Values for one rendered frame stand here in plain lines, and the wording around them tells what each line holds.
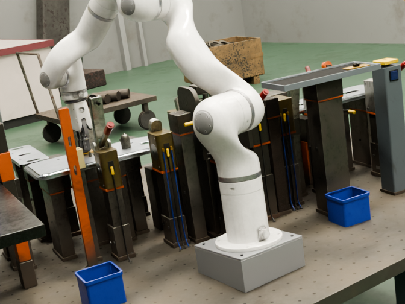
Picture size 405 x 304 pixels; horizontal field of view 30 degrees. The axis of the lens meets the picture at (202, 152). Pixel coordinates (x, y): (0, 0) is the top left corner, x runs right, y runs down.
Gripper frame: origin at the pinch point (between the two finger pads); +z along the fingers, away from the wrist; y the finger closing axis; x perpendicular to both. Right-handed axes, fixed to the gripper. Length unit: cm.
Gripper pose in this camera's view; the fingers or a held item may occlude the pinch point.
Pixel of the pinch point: (84, 145)
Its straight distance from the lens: 252.7
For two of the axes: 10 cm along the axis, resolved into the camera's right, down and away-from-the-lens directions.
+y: -4.5, -1.6, 8.8
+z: 1.4, 9.6, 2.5
